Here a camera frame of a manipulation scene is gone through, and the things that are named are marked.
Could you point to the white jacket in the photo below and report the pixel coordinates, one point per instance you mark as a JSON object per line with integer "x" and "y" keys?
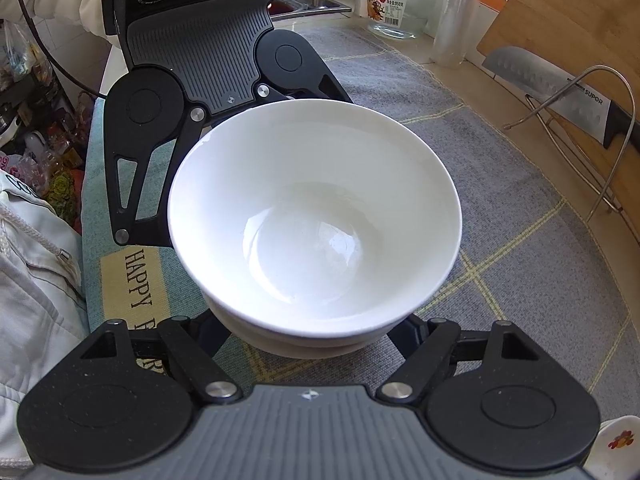
{"x": 43, "y": 309}

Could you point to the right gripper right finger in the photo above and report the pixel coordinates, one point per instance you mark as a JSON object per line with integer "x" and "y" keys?
{"x": 426, "y": 347}

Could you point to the white floral bowl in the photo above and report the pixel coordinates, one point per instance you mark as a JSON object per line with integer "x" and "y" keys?
{"x": 296, "y": 351}
{"x": 315, "y": 218}
{"x": 300, "y": 337}

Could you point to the clear plastic wrap roll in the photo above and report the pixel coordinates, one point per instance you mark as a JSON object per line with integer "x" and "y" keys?
{"x": 454, "y": 32}

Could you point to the grey checked dish mat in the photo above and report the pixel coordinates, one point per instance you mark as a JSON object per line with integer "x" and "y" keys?
{"x": 526, "y": 256}

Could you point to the white fruit plate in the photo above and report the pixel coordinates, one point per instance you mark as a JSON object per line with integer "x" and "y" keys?
{"x": 615, "y": 454}

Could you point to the black handled kitchen knife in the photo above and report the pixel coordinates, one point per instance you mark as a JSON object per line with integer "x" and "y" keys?
{"x": 526, "y": 71}

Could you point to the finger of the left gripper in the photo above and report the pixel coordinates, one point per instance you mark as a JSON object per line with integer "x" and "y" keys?
{"x": 289, "y": 65}
{"x": 144, "y": 110}

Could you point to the metal wire board stand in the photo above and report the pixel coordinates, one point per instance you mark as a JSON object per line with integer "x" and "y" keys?
{"x": 594, "y": 114}

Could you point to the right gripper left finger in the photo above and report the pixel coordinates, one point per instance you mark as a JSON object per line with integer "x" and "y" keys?
{"x": 192, "y": 367}

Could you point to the bamboo cutting board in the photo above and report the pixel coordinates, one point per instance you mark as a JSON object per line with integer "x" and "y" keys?
{"x": 576, "y": 34}

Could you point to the stainless steel sink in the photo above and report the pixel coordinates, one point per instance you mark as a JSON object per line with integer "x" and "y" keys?
{"x": 281, "y": 10}

